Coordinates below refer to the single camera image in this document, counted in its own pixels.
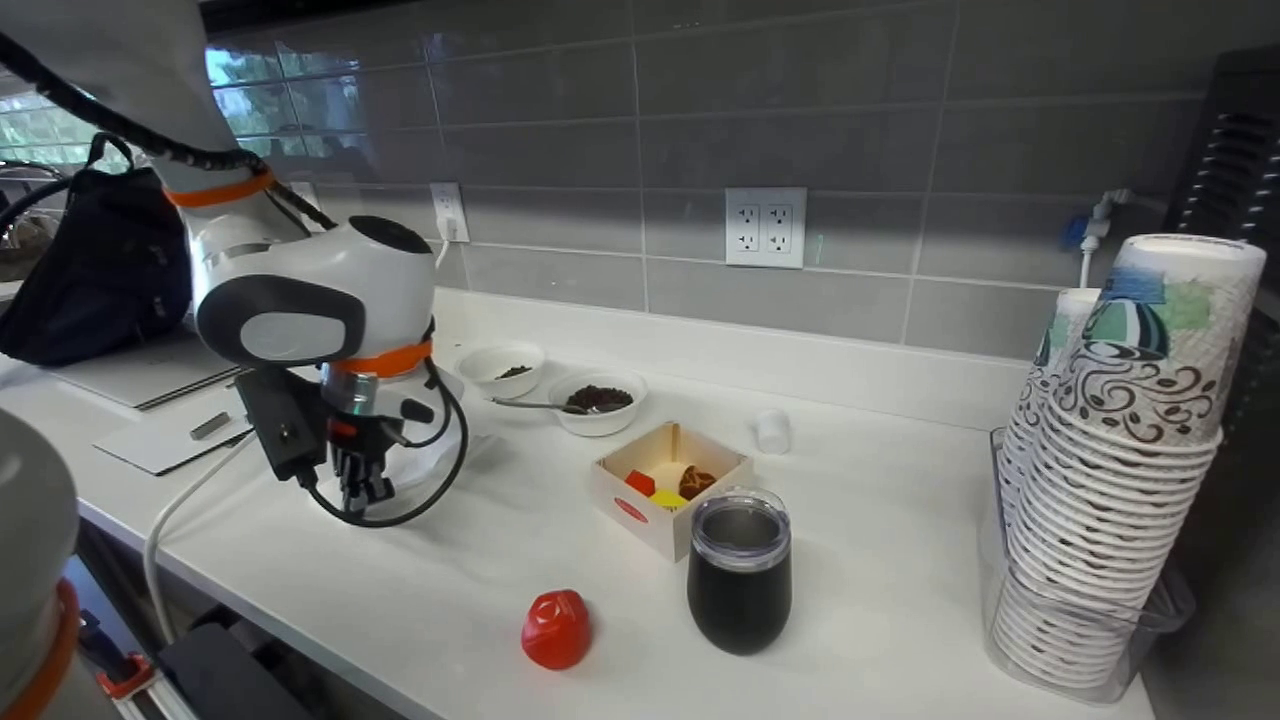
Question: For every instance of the white bowl with coffee beans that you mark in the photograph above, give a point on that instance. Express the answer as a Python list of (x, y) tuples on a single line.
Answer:
[(504, 371)]

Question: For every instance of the grey flat board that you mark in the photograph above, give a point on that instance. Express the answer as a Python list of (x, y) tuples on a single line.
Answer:
[(173, 402)]

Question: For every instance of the red tomato toy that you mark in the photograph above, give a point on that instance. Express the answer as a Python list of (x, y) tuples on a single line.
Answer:
[(556, 629)]

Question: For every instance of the white wall outlet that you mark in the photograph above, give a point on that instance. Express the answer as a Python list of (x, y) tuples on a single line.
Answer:
[(766, 225)]

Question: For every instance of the stack of patterned paper cups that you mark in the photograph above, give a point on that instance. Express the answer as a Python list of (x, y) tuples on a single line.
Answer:
[(1106, 452)]

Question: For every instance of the black tumbler with clear lid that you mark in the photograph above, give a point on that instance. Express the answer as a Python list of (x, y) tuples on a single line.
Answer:
[(740, 568)]

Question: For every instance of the black bag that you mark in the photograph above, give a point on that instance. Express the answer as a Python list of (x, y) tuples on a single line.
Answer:
[(118, 269)]

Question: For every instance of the white bowl with spoon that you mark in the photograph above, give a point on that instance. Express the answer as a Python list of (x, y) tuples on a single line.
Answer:
[(594, 402)]

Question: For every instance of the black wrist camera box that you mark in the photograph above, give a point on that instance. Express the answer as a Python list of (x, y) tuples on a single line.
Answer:
[(285, 417)]

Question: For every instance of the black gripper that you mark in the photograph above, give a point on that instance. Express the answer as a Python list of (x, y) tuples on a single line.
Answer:
[(366, 420)]

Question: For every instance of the small clear plastic cup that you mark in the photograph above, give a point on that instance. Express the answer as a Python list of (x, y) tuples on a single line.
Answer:
[(770, 435)]

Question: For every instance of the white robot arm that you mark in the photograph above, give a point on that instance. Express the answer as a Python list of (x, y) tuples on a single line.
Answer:
[(326, 322)]

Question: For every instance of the metal spoon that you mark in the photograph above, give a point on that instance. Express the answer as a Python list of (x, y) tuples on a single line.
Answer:
[(533, 402)]

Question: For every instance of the small box with toy food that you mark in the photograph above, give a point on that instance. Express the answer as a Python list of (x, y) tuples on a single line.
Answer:
[(660, 477)]

